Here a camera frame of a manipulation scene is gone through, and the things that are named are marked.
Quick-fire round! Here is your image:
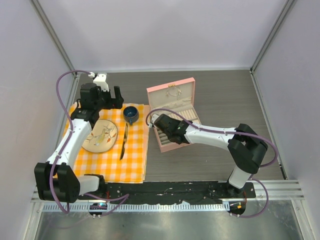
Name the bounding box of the pink jewelry box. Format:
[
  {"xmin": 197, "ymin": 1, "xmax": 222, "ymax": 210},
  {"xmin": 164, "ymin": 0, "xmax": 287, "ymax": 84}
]
[{"xmin": 146, "ymin": 77, "xmax": 201, "ymax": 153}]

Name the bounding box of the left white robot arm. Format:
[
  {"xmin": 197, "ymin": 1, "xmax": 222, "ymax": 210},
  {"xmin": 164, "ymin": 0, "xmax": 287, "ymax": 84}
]
[{"xmin": 34, "ymin": 82, "xmax": 124, "ymax": 203}]

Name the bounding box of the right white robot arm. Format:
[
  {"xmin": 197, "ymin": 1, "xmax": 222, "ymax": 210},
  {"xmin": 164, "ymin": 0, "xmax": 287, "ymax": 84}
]
[{"xmin": 151, "ymin": 113, "xmax": 268, "ymax": 198}]

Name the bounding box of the dark blue mug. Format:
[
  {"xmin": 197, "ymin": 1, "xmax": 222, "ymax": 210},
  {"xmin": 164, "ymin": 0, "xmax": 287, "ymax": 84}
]
[{"xmin": 123, "ymin": 106, "xmax": 140, "ymax": 126}]

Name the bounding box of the gold black knife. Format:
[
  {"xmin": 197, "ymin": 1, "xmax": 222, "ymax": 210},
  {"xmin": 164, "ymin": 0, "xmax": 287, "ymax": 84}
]
[{"xmin": 119, "ymin": 123, "xmax": 129, "ymax": 161}]

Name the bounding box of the bird pattern ceramic plate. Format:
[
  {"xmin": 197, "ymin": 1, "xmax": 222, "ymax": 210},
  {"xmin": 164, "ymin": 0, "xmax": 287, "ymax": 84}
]
[{"xmin": 82, "ymin": 119, "xmax": 118, "ymax": 153}]

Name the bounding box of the yellow checkered cloth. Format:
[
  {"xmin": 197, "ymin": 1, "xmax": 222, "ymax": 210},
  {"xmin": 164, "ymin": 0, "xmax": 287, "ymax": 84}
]
[{"xmin": 73, "ymin": 104, "xmax": 150, "ymax": 184}]

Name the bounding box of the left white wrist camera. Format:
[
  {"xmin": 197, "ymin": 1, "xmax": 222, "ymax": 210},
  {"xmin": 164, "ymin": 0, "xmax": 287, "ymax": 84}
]
[{"xmin": 88, "ymin": 72, "xmax": 110, "ymax": 92}]

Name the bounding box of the silver necklace in lid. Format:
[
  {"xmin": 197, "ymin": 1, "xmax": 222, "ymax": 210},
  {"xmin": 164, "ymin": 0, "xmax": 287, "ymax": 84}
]
[{"xmin": 164, "ymin": 87, "xmax": 182, "ymax": 99}]

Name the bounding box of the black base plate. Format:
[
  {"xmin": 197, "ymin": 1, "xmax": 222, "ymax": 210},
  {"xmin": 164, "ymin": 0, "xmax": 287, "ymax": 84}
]
[{"xmin": 92, "ymin": 181, "xmax": 256, "ymax": 205}]

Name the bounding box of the slotted white cable duct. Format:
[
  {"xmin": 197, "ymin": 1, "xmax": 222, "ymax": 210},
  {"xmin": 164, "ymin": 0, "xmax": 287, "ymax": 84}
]
[{"xmin": 42, "ymin": 201, "xmax": 231, "ymax": 212}]

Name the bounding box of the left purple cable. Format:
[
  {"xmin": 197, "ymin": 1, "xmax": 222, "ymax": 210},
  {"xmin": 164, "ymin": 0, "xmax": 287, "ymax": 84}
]
[{"xmin": 49, "ymin": 69, "xmax": 131, "ymax": 214}]

